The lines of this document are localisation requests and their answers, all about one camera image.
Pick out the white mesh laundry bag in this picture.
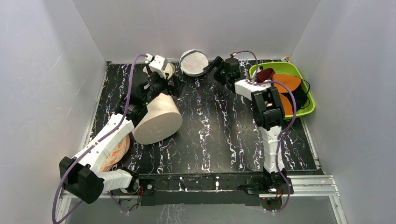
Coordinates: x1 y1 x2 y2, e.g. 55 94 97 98
179 49 209 77

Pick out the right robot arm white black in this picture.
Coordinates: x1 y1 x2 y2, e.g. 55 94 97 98
203 56 291 195

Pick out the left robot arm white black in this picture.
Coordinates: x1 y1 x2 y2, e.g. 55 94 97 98
57 72 184 204

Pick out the small beige round bra bag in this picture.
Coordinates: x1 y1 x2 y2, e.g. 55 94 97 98
143 62 176 80

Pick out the dark red bra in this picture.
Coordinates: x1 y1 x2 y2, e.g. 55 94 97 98
256 68 275 84

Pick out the large beige cylindrical laundry bag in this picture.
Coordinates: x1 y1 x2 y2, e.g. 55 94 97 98
132 93 183 145

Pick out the orange black bra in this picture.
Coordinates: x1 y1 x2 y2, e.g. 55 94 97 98
271 73 311 115

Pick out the pink floral flat laundry bag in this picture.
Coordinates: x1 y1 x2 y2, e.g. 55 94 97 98
100 135 130 172

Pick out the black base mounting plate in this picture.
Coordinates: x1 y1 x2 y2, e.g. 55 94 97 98
111 173 294 207

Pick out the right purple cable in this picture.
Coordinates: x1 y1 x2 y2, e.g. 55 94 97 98
235 50 297 213

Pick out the purple cable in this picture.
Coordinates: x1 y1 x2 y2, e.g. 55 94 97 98
235 50 297 213
51 54 149 224

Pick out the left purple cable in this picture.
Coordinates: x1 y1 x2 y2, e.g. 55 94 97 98
51 54 149 224

